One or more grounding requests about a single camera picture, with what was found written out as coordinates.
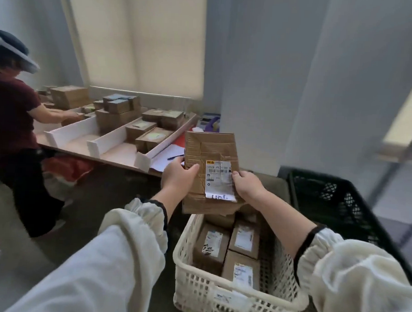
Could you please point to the pile of brown boxes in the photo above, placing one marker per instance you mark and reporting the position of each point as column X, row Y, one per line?
column 116, row 119

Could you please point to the person's left forearm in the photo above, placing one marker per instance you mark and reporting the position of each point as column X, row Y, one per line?
column 114, row 258

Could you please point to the beige window blind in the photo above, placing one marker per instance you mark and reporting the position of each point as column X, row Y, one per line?
column 139, row 40

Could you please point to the person's right hand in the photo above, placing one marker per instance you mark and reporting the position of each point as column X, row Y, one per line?
column 252, row 189

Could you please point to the purple and blue packet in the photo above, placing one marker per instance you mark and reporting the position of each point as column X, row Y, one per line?
column 210, row 122

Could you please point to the white paper sheet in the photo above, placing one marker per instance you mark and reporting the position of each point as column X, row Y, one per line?
column 165, row 163

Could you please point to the person's left thumb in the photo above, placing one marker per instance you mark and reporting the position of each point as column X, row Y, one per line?
column 191, row 171

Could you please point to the white plastic basket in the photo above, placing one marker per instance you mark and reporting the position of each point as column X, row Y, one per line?
column 201, row 292

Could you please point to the red plastic bag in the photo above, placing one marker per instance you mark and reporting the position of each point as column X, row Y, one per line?
column 69, row 168

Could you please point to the blue pen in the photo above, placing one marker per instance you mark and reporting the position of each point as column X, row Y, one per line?
column 175, row 157

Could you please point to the labelled cardboard box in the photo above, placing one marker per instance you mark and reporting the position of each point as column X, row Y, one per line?
column 220, row 220
column 211, row 245
column 245, row 238
column 242, row 270

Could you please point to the person's left hand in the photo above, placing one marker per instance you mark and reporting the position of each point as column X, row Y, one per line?
column 174, row 180

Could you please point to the person's right forearm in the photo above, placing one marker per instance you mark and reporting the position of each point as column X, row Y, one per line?
column 340, row 273

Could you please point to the taped cardboard parcel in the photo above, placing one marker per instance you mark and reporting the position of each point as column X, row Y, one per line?
column 213, row 151

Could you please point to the person's right thumb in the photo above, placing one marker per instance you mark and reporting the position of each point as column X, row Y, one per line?
column 238, row 178

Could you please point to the black plastic crate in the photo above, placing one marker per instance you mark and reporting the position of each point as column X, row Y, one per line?
column 336, row 202

